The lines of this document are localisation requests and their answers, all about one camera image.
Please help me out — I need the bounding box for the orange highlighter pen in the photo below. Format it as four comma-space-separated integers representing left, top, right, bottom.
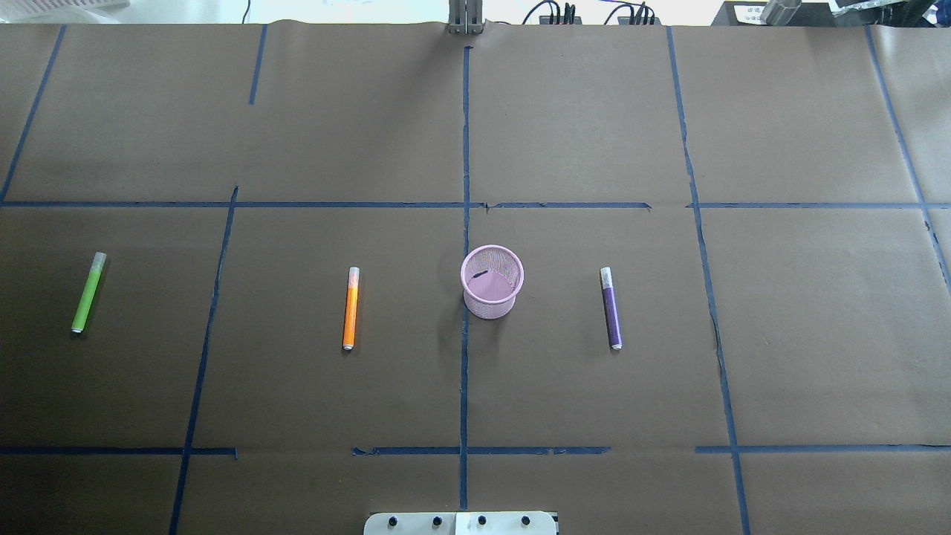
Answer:
342, 265, 360, 351

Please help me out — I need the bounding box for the purple highlighter pen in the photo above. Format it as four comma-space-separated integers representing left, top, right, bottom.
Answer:
599, 265, 623, 351

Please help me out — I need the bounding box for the green highlighter pen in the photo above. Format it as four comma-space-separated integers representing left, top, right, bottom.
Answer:
71, 253, 108, 335

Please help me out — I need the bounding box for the black box with metal cylinder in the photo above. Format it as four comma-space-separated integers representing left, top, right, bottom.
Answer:
710, 1, 838, 27

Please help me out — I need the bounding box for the grey aluminium frame post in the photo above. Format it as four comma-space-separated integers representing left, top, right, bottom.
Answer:
447, 0, 484, 35

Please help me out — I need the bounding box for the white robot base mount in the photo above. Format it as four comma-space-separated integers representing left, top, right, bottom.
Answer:
363, 510, 559, 534

